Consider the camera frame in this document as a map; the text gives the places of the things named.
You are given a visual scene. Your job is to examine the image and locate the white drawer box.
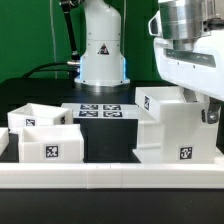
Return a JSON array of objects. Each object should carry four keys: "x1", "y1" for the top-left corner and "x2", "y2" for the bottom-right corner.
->
[
  {"x1": 7, "y1": 103, "x2": 73, "y2": 133},
  {"x1": 18, "y1": 124, "x2": 84, "y2": 163}
]

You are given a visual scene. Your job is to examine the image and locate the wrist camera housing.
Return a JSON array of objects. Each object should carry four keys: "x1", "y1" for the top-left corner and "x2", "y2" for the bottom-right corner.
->
[{"x1": 148, "y1": 11, "x2": 162, "y2": 37}]

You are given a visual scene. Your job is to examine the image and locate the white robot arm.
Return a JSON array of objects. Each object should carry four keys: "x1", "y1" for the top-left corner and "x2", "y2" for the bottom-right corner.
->
[{"x1": 75, "y1": 0, "x2": 224, "y2": 124}]

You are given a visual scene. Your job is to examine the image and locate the black cable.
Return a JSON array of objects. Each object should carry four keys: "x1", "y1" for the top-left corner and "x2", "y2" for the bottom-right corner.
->
[{"x1": 22, "y1": 61, "x2": 81, "y2": 79}]

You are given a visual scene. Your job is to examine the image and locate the white left fence wall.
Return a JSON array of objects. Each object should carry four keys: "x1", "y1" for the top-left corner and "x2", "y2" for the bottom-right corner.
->
[{"x1": 0, "y1": 128, "x2": 9, "y2": 155}]

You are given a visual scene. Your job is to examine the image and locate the white front drawer box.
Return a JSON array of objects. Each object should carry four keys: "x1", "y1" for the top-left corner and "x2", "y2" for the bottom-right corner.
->
[{"x1": 18, "y1": 124, "x2": 84, "y2": 163}]

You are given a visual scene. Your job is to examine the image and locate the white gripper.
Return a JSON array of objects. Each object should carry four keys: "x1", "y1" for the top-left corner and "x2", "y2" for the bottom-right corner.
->
[{"x1": 154, "y1": 31, "x2": 224, "y2": 124}]

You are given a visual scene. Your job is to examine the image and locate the white drawer cabinet frame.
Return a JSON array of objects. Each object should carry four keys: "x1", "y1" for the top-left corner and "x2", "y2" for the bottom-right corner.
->
[{"x1": 134, "y1": 87, "x2": 222, "y2": 164}]

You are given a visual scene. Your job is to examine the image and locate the white fence wall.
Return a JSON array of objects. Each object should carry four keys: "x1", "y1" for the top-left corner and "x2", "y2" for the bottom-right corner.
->
[
  {"x1": 0, "y1": 163, "x2": 224, "y2": 189},
  {"x1": 0, "y1": 128, "x2": 9, "y2": 155}
]

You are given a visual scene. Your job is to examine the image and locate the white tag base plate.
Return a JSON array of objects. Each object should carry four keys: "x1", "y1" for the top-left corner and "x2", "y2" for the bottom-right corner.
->
[{"x1": 61, "y1": 103, "x2": 138, "y2": 119}]

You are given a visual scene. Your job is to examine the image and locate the white front fence wall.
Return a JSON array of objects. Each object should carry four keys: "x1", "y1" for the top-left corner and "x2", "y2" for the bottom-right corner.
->
[{"x1": 0, "y1": 163, "x2": 224, "y2": 189}]

